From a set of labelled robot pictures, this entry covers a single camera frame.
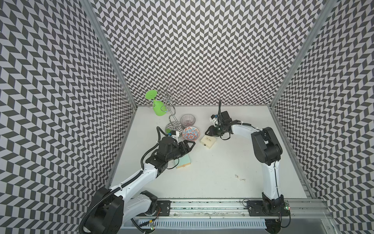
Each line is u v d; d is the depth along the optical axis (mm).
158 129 732
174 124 1001
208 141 963
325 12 685
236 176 841
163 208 726
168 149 634
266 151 562
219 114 938
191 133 1017
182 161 825
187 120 1081
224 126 828
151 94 843
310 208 764
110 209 391
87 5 705
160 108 909
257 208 739
